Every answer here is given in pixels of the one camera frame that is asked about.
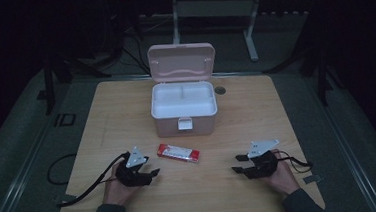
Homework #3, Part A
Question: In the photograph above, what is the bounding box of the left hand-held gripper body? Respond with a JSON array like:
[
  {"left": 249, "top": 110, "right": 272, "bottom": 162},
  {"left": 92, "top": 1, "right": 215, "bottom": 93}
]
[{"left": 113, "top": 146, "right": 153, "bottom": 189}]

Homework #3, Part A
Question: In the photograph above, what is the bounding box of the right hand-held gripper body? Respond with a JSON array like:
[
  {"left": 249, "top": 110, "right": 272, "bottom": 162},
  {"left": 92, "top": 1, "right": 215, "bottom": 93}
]
[{"left": 241, "top": 139, "right": 282, "bottom": 181}]

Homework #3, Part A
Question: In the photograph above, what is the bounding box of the red and white packet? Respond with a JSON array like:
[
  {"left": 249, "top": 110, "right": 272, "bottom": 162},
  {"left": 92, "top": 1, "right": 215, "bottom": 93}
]
[{"left": 156, "top": 140, "right": 202, "bottom": 165}]

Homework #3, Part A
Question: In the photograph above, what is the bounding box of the white plastic tray insert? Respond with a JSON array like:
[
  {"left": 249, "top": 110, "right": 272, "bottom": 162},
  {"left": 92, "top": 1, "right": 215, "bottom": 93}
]
[{"left": 149, "top": 80, "right": 219, "bottom": 121}]

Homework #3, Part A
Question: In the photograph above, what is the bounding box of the pink storage box with lid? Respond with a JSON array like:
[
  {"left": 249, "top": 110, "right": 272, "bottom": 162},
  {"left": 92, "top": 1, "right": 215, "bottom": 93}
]
[{"left": 146, "top": 40, "right": 222, "bottom": 140}]

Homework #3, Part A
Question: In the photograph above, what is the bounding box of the person's left hand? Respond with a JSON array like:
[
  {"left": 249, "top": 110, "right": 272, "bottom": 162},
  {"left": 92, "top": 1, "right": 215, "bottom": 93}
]
[{"left": 100, "top": 159, "right": 145, "bottom": 208}]

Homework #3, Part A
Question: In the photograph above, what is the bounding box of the person's right hand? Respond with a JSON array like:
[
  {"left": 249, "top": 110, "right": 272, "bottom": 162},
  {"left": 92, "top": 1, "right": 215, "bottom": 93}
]
[{"left": 261, "top": 147, "right": 303, "bottom": 199}]

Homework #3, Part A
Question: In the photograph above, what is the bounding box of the black tripod stand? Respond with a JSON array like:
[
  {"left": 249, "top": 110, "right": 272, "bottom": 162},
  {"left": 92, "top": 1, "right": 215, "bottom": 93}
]
[
  {"left": 259, "top": 8, "right": 348, "bottom": 113},
  {"left": 39, "top": 52, "right": 114, "bottom": 117}
]

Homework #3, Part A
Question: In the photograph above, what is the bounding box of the white metal stand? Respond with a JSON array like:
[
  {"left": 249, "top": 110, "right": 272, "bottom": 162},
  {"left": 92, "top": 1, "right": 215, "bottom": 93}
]
[{"left": 170, "top": 0, "right": 270, "bottom": 69}]

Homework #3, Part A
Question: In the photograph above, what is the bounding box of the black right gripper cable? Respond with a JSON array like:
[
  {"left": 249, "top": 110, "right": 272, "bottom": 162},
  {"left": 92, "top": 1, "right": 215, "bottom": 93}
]
[{"left": 276, "top": 147, "right": 315, "bottom": 176}]

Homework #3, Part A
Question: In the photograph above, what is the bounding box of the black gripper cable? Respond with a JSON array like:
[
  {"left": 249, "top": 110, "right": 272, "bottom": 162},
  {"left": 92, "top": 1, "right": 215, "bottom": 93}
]
[
  {"left": 52, "top": 151, "right": 135, "bottom": 208},
  {"left": 276, "top": 147, "right": 315, "bottom": 176}
]

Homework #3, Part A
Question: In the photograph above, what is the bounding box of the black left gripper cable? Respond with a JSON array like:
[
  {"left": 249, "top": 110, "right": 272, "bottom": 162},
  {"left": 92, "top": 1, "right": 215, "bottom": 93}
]
[{"left": 52, "top": 151, "right": 135, "bottom": 208}]

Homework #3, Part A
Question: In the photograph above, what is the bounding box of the grey metal bracket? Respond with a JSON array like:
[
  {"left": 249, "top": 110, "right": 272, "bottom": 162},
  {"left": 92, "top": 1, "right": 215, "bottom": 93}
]
[
  {"left": 52, "top": 192, "right": 79, "bottom": 207},
  {"left": 302, "top": 173, "right": 325, "bottom": 185}
]

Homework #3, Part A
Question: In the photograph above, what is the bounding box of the black cable loop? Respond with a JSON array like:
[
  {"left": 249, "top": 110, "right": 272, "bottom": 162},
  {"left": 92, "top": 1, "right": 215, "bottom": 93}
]
[{"left": 45, "top": 152, "right": 81, "bottom": 187}]

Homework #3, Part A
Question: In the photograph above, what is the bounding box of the black rectangular floor frame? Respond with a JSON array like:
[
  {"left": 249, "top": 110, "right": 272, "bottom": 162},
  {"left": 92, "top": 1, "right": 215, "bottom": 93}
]
[{"left": 52, "top": 112, "right": 78, "bottom": 128}]

